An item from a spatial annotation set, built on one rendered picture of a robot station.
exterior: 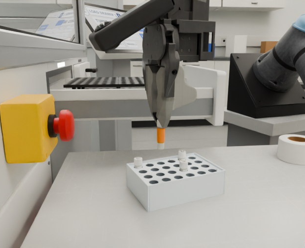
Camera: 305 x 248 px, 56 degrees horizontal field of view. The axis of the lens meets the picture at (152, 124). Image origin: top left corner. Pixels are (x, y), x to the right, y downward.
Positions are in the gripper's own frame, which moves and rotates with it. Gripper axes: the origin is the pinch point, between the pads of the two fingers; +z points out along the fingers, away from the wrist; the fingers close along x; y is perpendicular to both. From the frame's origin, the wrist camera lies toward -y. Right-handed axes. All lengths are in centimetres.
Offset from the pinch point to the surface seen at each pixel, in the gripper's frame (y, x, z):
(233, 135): 51, 43, 20
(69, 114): -13.1, -2.7, -2.2
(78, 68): -3.0, 47.3, -5.0
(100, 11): 21, 112, -29
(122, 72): 32, 113, 1
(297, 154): 27.2, -3.1, 8.7
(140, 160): -3.1, -0.6, 6.1
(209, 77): 18.1, 12.7, -4.5
